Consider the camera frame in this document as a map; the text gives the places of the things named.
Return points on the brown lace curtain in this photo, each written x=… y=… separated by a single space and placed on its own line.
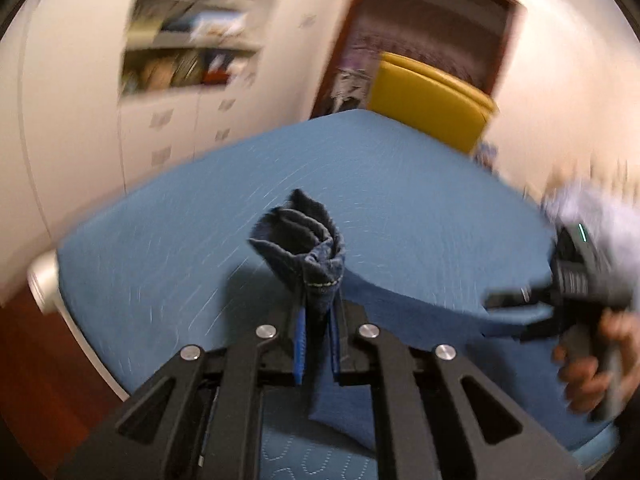
x=416 y=29

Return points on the grey star-pattern duvet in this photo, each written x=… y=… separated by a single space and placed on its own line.
x=613 y=225

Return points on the yellow armchair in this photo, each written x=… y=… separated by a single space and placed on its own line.
x=427 y=99

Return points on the blue quilted bed mattress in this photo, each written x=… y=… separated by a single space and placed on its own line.
x=411 y=229

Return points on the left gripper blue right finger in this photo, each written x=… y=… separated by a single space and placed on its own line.
x=334 y=337

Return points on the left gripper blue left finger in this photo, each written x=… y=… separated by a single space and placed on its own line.
x=299 y=345

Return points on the cream wardrobe shelf unit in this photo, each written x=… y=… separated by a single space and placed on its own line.
x=100 y=95

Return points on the dark blue denim jeans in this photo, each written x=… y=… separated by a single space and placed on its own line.
x=305 y=250

